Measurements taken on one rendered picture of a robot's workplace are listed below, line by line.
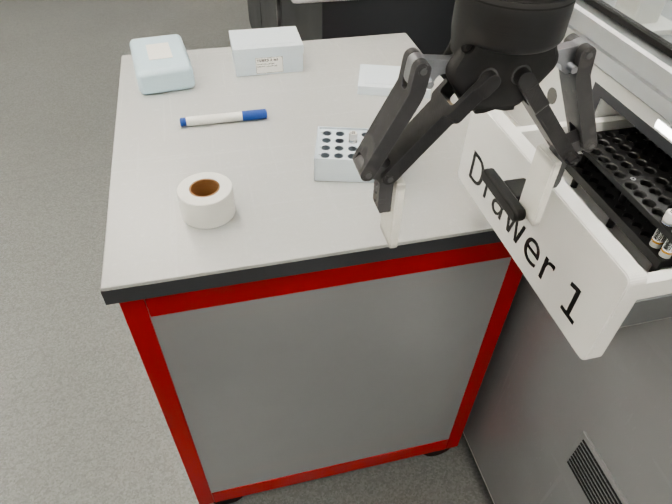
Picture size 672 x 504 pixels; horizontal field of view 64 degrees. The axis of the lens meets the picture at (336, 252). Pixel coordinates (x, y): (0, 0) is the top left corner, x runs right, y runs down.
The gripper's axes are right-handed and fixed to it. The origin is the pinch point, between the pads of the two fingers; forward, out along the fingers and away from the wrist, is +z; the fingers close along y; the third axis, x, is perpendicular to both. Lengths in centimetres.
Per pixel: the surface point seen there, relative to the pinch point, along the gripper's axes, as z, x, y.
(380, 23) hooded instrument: 17, 85, 20
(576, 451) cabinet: 44, -6, 24
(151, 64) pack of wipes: 11, 60, -29
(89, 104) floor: 91, 203, -73
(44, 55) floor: 91, 258, -99
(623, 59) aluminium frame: -5.5, 15.3, 24.5
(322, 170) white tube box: 13.4, 27.6, -6.7
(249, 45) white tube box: 10, 63, -12
